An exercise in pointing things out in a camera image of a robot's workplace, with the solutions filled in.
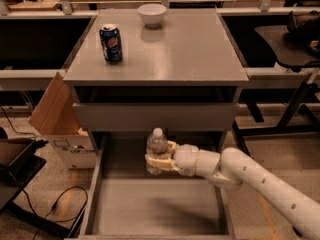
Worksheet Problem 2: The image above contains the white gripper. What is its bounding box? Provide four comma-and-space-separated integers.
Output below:
145, 140, 199, 177

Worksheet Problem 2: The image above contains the clear plastic water bottle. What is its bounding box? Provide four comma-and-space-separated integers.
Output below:
146, 128, 168, 175

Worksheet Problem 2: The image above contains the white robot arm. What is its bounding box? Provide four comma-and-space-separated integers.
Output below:
145, 141, 320, 240

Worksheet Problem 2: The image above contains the open grey bottom drawer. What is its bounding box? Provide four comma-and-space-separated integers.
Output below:
78, 135, 235, 240

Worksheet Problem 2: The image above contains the closed grey upper drawer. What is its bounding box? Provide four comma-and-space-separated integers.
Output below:
73, 103, 237, 132

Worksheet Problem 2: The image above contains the grey drawer cabinet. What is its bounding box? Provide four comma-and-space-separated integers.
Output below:
64, 9, 248, 149

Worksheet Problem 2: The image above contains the blue pepsi soda can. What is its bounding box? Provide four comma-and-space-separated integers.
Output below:
99, 24, 123, 64

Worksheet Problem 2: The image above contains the open cardboard box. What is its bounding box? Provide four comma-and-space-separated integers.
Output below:
28, 73, 96, 169

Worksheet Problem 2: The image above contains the white ceramic bowl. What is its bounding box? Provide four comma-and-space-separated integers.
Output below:
138, 4, 167, 27

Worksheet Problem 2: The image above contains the black equipment stand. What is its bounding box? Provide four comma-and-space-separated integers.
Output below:
0, 127, 73, 239

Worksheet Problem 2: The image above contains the black table leg frame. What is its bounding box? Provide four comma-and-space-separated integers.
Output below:
232, 80, 320, 157

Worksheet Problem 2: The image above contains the black cable on floor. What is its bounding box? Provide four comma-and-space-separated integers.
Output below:
19, 185, 89, 240

